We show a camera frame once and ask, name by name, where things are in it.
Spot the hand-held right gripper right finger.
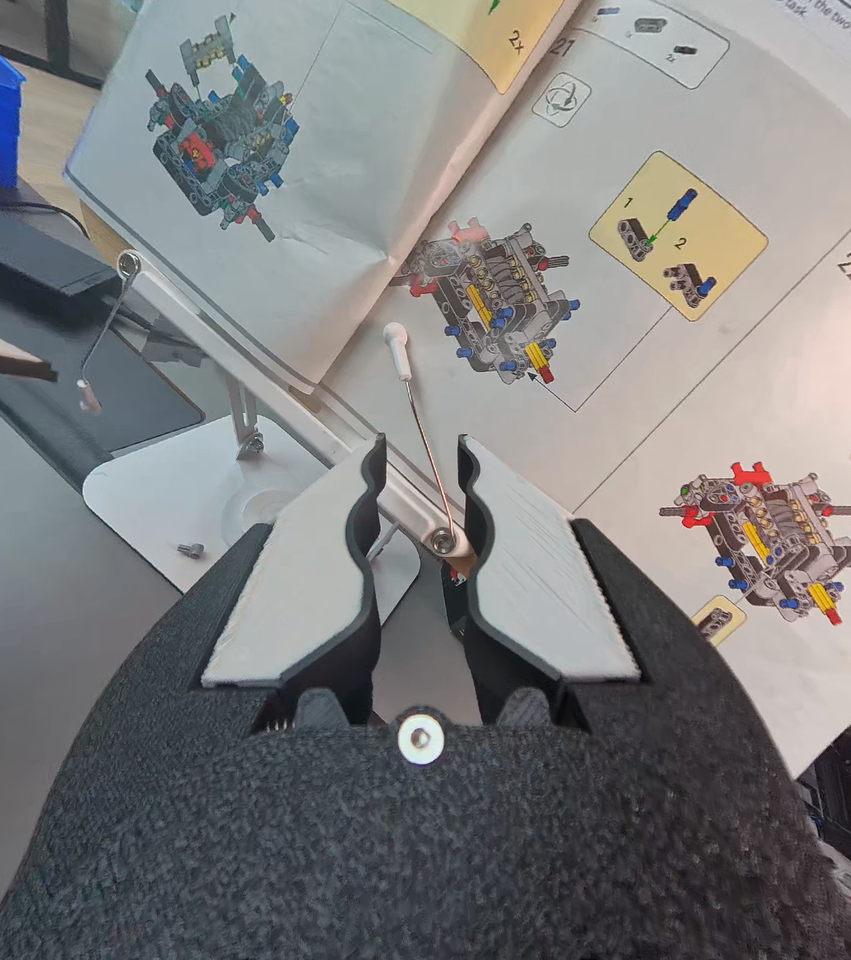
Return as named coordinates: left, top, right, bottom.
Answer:
left=457, top=435, right=643, bottom=726

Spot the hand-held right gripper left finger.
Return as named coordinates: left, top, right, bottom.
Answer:
left=200, top=433, right=389, bottom=726

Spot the white book stand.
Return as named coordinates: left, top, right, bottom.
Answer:
left=82, top=251, right=481, bottom=625

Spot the brick building instruction booklet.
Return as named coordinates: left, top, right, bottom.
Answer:
left=64, top=0, right=851, bottom=778

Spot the black flat device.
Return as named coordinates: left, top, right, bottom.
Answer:
left=0, top=213, right=206, bottom=471

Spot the black cord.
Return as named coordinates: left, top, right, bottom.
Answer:
left=16, top=198, right=91, bottom=238

